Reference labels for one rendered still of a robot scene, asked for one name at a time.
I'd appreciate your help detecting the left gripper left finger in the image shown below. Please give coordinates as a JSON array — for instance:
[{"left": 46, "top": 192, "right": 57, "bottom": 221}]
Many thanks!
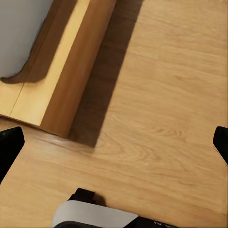
[{"left": 0, "top": 126, "right": 25, "bottom": 183}]

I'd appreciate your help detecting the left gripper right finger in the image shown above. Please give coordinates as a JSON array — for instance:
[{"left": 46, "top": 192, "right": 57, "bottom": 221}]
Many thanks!
[{"left": 213, "top": 126, "right": 228, "bottom": 164}]

